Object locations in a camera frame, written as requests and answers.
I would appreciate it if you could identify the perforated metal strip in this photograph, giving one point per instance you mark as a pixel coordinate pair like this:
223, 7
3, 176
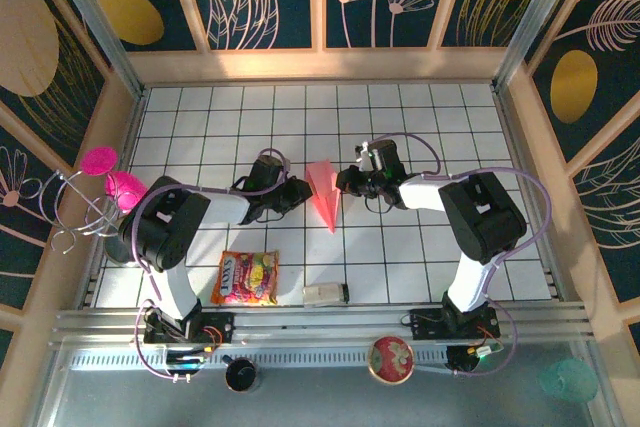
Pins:
310, 360

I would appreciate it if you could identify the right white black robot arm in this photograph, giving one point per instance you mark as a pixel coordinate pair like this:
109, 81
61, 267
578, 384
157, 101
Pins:
482, 219

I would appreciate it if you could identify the green translucent cup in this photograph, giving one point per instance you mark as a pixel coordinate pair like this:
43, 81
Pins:
569, 381

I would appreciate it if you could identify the red round plate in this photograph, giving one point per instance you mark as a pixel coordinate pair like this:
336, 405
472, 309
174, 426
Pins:
391, 360

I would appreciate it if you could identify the domed pink round pad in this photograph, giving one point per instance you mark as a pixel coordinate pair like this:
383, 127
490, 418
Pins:
125, 192

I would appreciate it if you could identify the orange candy bag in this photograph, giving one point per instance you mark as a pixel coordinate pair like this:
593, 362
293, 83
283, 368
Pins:
245, 278

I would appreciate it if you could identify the aluminium mounting rail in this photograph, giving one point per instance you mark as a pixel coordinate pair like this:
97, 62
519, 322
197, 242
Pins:
325, 322

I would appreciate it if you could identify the round steel cup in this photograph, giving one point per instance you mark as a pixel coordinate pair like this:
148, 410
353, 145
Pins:
116, 252

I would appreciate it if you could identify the aluminium frame post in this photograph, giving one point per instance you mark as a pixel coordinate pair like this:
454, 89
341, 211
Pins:
95, 22
537, 17

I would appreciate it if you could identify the flat pink round pad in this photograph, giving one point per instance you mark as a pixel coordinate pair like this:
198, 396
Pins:
100, 161

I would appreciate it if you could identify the pink cloth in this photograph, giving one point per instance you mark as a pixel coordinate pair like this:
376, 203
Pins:
324, 192

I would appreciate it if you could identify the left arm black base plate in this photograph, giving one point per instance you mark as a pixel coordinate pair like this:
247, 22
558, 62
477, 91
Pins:
220, 327

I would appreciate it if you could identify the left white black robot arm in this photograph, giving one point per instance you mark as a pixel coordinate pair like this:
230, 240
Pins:
162, 227

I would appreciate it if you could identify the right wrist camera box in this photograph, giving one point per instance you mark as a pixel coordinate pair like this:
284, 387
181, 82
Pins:
380, 157

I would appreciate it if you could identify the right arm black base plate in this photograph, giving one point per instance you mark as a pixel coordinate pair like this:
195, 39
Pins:
425, 323

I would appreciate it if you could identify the small white black box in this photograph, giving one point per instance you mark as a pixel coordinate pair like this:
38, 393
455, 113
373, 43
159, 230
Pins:
325, 294

